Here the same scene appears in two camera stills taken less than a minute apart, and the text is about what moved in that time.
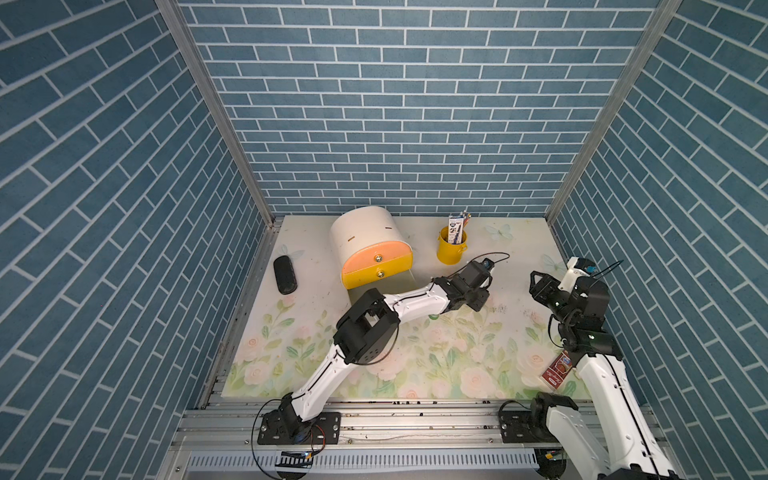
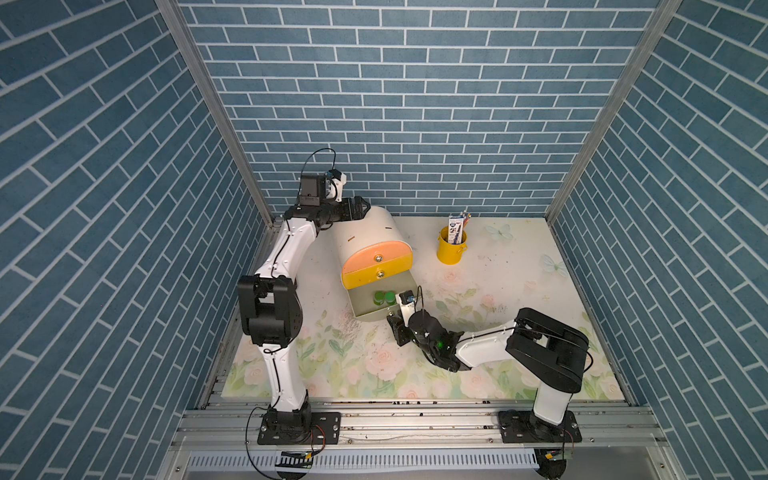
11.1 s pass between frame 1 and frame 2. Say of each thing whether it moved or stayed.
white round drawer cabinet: stayed
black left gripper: moved
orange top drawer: stayed
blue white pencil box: stayed
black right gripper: moved
